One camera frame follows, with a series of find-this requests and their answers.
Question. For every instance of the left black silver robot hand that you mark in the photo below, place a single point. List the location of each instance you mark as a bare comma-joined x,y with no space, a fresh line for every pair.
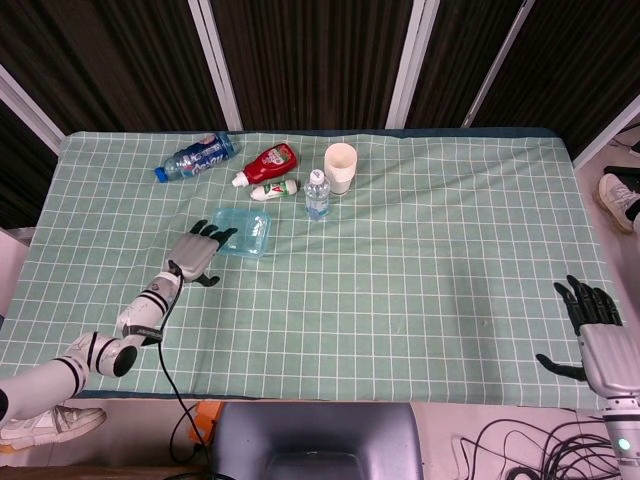
192,252

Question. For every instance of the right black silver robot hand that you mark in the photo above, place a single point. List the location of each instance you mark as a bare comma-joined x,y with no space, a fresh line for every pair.
610,355

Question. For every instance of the blue translucent plastic lid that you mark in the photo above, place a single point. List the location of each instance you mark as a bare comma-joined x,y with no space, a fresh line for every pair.
245,227

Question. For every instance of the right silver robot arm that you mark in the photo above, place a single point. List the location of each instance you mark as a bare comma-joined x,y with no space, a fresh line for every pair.
622,425

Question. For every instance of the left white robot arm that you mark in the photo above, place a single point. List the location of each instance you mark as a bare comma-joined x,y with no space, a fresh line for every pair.
45,380

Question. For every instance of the clear plastic container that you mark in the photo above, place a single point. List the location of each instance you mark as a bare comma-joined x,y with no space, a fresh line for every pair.
265,247

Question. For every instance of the blue label drink bottle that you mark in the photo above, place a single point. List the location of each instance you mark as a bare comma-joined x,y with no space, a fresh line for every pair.
200,155

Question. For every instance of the small white green bottle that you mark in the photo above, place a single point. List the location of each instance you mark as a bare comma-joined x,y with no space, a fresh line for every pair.
275,190

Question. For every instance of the red ketchup squeeze bottle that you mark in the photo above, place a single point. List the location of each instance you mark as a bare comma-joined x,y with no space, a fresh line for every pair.
267,165

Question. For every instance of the clear water bottle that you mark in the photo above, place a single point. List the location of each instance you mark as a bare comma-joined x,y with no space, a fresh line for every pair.
317,197

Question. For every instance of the white sneaker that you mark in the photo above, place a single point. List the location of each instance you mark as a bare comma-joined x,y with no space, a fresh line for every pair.
615,197
55,425

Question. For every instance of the orange device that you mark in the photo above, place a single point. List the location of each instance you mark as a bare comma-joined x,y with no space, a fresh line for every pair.
206,415

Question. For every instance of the stack of white paper cups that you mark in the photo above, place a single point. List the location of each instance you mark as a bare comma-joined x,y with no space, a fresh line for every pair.
341,167

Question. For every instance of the black flat floor object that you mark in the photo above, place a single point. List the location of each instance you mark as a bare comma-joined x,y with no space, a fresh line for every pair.
625,175

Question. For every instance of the green checked tablecloth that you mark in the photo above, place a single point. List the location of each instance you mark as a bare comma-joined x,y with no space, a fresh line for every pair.
375,310

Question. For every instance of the grey robot torso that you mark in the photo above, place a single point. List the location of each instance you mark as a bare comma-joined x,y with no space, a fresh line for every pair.
315,440

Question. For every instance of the white partition post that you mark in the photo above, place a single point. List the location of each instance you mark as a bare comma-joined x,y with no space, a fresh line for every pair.
607,132
410,60
492,65
27,107
217,65

